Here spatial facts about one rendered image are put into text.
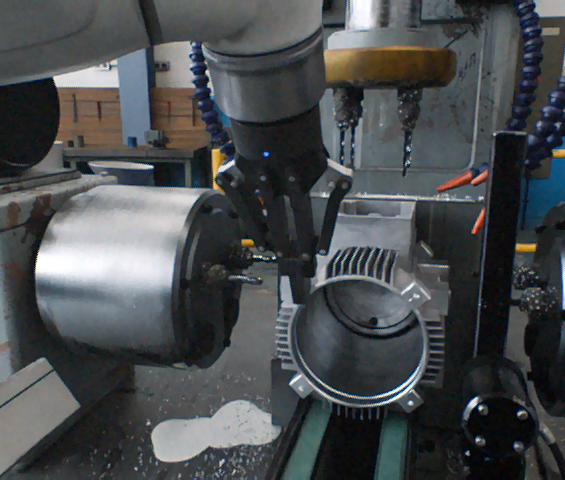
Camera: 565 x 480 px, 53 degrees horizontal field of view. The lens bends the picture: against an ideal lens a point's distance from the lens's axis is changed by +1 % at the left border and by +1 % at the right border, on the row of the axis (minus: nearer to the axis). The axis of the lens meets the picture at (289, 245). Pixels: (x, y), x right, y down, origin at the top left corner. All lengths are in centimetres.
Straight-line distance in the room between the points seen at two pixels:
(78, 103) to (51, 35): 576
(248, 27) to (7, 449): 32
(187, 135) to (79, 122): 109
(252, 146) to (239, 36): 9
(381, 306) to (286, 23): 53
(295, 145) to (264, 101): 5
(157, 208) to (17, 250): 18
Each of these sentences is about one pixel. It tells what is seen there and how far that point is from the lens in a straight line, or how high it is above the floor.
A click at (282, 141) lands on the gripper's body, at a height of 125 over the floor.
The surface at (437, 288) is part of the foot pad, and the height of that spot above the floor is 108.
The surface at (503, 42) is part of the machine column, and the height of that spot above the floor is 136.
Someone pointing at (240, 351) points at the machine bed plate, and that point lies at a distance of 113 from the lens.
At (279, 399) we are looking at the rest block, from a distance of 87.
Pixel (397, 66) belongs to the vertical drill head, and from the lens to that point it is 65.
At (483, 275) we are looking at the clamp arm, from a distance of 58.
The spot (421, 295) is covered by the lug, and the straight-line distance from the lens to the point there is 61.
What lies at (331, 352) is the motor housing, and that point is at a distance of 76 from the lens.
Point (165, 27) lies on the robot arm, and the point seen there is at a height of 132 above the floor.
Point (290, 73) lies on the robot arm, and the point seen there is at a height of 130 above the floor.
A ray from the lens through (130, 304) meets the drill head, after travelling 70.
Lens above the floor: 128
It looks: 14 degrees down
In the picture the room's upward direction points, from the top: straight up
